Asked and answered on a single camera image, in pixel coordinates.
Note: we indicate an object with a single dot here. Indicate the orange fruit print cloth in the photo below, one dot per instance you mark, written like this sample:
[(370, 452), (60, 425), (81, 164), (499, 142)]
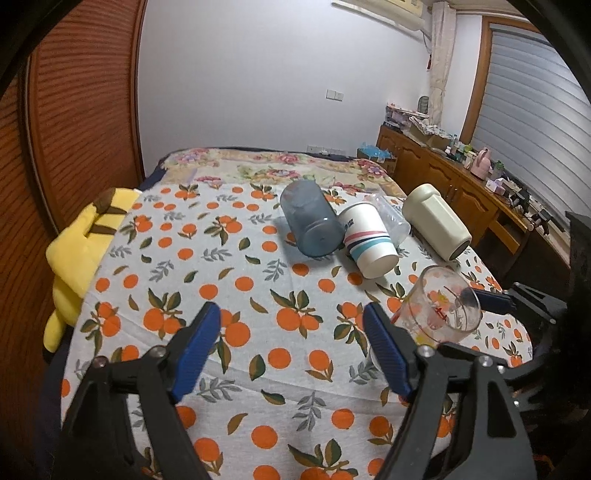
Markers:
[(258, 323)]

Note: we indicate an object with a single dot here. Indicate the white wall switch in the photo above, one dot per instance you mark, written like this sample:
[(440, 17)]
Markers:
[(334, 94)]

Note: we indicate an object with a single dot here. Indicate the yellow plush toy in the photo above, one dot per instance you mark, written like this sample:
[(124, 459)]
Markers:
[(74, 258)]

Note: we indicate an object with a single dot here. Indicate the grey window blind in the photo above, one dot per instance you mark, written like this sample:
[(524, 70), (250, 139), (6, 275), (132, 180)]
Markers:
[(531, 115)]

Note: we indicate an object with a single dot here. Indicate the black clamp gadget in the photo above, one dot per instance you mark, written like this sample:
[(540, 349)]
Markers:
[(538, 214)]

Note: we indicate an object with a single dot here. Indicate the white striped paper cup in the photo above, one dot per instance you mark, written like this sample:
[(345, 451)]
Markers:
[(365, 241)]

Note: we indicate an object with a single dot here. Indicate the wooden louvered wardrobe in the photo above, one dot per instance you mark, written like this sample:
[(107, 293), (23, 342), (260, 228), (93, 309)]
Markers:
[(83, 115)]

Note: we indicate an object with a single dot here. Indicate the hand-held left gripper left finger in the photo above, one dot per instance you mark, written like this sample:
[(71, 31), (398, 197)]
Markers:
[(199, 347)]

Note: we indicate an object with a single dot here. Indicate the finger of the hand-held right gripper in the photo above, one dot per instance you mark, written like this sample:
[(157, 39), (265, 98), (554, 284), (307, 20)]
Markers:
[(531, 362), (493, 301)]

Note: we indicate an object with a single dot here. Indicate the clear printed glass cup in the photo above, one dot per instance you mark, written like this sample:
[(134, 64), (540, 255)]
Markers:
[(434, 314)]

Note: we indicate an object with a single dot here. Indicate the cream ceramic cup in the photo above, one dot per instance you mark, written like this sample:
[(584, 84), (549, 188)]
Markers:
[(434, 220)]

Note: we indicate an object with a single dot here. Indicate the floral blanket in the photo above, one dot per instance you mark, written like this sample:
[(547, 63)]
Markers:
[(277, 165)]

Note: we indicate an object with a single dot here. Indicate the white power strip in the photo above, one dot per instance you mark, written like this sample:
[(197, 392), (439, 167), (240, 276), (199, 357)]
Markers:
[(325, 150)]

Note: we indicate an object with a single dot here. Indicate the stack of small boxes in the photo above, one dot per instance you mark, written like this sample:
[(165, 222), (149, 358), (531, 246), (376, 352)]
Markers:
[(402, 116)]

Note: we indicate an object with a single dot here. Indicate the open cardboard box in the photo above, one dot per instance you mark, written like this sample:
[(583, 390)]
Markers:
[(429, 134)]

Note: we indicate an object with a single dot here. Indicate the wooden window frame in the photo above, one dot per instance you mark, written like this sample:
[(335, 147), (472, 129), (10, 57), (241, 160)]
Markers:
[(478, 78)]

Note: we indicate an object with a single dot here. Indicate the small purple box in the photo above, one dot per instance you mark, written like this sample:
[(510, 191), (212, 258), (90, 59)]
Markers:
[(493, 186)]

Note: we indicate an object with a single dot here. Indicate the white air conditioner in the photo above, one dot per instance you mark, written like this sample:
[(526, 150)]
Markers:
[(388, 10)]

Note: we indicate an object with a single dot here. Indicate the blue-grey translucent cup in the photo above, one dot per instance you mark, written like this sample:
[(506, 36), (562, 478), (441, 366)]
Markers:
[(310, 217)]

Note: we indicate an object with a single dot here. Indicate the pink kettle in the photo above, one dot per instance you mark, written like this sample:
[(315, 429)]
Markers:
[(481, 165)]

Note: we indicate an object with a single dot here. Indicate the clear plastic cup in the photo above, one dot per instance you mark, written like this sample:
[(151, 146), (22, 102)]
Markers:
[(393, 220)]

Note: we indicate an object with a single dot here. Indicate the wooden sideboard cabinet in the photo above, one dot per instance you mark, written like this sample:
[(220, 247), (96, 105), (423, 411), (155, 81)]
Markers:
[(443, 177)]

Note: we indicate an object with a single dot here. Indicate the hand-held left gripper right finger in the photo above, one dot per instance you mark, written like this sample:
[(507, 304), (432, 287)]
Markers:
[(387, 348)]

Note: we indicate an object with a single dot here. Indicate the beige curtain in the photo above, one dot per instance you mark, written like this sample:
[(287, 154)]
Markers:
[(441, 69)]

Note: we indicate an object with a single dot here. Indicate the box of blue bottles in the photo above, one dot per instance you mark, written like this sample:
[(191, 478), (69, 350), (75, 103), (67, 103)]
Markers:
[(375, 156)]

